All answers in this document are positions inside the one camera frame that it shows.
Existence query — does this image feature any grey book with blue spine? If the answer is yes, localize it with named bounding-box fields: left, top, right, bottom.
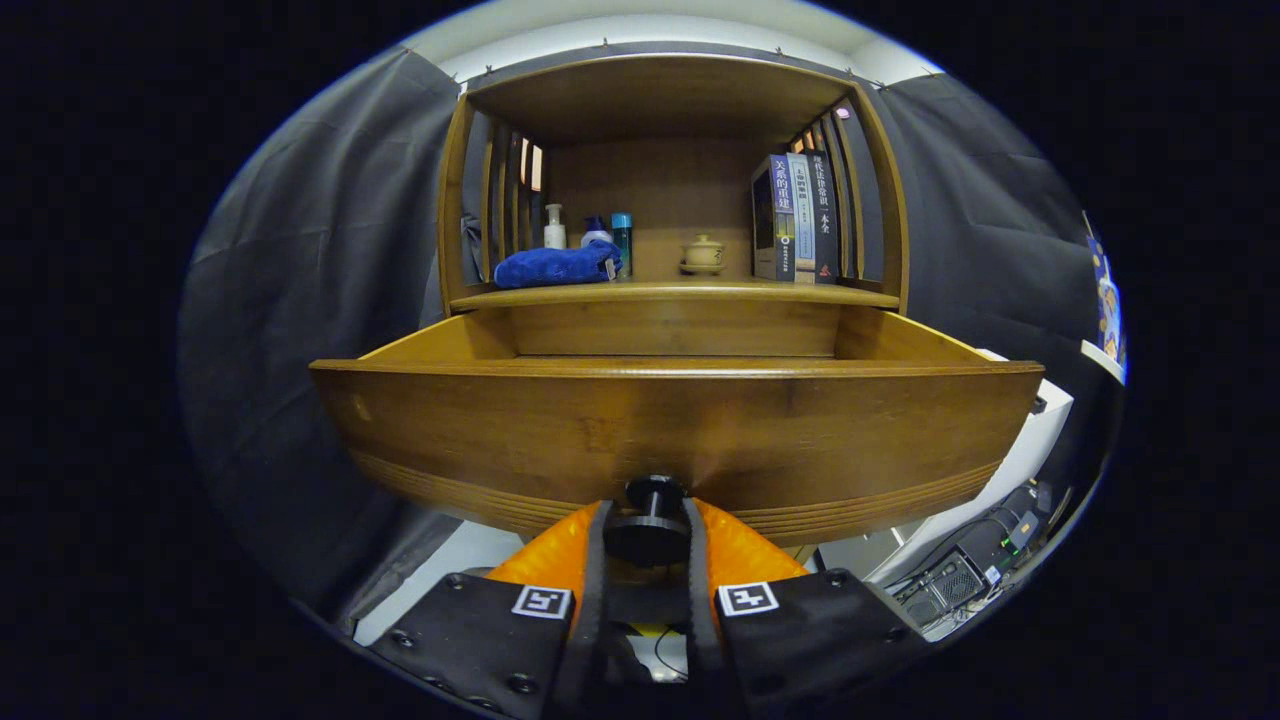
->
left=752, top=153, right=798, bottom=283

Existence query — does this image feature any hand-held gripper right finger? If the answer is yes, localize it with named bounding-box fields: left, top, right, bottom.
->
left=682, top=497, right=936, bottom=720

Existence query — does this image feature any light blue book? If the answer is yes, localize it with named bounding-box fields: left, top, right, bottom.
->
left=787, top=152, right=819, bottom=285

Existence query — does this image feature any white wall shelf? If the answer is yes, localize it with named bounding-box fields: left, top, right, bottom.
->
left=1080, top=340, right=1126, bottom=386

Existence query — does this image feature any black mini computer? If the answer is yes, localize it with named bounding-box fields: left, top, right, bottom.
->
left=895, top=550, right=991, bottom=626

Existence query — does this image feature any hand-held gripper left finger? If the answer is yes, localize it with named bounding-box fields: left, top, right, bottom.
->
left=365, top=500, right=613, bottom=720

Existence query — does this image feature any wooden countertop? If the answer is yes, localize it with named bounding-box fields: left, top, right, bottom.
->
left=450, top=275, right=901, bottom=311

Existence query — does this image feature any blue folded towel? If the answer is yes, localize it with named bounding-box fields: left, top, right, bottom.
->
left=493, top=240, right=623, bottom=290

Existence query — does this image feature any black cable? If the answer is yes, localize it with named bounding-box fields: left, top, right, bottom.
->
left=655, top=628, right=691, bottom=683

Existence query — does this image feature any wooden drawer with black knob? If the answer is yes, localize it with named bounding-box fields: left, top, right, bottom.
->
left=310, top=305, right=1046, bottom=566

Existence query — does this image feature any wooden cabinet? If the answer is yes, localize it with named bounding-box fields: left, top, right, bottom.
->
left=437, top=52, right=911, bottom=316

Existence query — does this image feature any white side unit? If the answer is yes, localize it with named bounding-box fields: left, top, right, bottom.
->
left=865, top=350, right=1076, bottom=591

